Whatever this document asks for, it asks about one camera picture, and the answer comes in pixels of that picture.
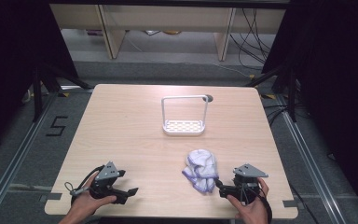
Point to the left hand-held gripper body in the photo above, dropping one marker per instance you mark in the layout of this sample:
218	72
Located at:
105	179

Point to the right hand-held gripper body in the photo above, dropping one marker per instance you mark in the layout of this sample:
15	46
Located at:
248	183

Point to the white cloth with purple edge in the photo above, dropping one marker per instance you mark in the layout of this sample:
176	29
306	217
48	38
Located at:
202	171

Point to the white towel rack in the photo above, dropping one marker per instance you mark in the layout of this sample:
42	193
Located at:
184	127

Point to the person's right hand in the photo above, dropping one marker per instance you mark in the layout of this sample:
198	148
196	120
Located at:
253	211

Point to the person's left hand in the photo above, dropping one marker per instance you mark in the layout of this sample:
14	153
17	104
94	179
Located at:
84	203

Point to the grey table grommet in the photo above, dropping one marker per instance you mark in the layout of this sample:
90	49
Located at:
210	98

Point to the yellow black floor tape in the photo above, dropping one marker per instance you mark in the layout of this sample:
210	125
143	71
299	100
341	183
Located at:
64	94
268	96

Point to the black metal stand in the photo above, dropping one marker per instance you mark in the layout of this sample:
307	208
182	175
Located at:
38	93
291	93

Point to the black curtain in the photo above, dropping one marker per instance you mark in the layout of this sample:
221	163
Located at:
338	77
15	56

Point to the orange round object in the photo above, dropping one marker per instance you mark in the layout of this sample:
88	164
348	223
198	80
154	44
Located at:
171	32

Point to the beige desk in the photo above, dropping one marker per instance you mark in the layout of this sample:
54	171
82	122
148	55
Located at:
167	18

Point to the aluminium floor rail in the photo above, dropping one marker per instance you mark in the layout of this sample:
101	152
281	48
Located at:
12	165
310	161

